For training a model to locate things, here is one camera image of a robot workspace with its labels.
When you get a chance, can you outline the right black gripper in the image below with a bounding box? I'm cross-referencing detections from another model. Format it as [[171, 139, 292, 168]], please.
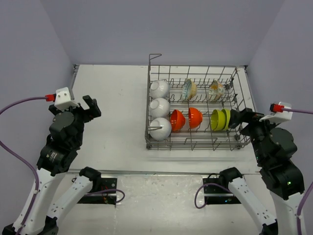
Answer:
[[228, 106, 280, 163]]

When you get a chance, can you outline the orange bowl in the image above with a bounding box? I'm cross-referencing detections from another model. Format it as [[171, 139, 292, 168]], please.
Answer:
[[188, 107, 203, 129], [170, 109, 186, 132]]

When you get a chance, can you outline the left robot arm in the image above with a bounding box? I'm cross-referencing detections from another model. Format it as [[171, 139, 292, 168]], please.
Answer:
[[1, 95, 102, 235]]

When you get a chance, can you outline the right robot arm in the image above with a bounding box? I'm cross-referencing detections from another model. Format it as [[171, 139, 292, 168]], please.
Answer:
[[218, 104, 313, 235]]

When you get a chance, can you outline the lime green bowl right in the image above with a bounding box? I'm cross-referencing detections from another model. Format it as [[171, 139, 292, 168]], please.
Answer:
[[222, 109, 231, 131]]

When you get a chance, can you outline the lime green bowl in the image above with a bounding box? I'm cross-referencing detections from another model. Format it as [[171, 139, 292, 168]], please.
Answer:
[[210, 110, 226, 131], [222, 109, 231, 131]]

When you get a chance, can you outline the lime green bowl left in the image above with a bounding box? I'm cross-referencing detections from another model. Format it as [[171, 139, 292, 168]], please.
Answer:
[[210, 110, 226, 131]]

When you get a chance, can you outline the floral patterned bowl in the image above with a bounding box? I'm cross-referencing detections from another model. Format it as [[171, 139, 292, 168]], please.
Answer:
[[208, 80, 224, 101]]

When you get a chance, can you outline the beige blue patterned bowl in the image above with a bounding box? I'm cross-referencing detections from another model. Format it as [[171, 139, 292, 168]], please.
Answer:
[[182, 79, 197, 100]]

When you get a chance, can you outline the white bowl middle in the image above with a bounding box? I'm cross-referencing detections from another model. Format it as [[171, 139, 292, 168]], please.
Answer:
[[149, 98, 170, 119]]

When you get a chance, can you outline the white bowl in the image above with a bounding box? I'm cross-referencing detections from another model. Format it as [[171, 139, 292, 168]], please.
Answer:
[[149, 98, 170, 119], [150, 80, 170, 99], [149, 117, 172, 141]]

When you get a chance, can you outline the white bowl rear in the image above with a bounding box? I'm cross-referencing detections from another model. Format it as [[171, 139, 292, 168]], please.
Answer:
[[150, 80, 170, 99]]

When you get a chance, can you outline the white bowl front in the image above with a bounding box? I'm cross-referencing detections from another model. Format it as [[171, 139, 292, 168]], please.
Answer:
[[149, 117, 172, 141]]

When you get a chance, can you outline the grey wire dish rack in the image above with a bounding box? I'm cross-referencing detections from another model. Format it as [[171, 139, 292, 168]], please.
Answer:
[[145, 53, 250, 150]]

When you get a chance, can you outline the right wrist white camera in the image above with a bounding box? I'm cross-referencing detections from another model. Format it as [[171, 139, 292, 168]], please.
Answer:
[[260, 102, 293, 124]]

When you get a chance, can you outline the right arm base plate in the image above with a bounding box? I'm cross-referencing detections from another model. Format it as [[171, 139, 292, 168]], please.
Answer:
[[202, 173, 241, 205]]

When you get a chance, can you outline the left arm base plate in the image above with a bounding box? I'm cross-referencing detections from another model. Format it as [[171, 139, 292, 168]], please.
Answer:
[[78, 178, 117, 205]]

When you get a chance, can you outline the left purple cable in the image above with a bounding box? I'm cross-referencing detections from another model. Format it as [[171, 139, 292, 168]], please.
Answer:
[[0, 94, 56, 231]]

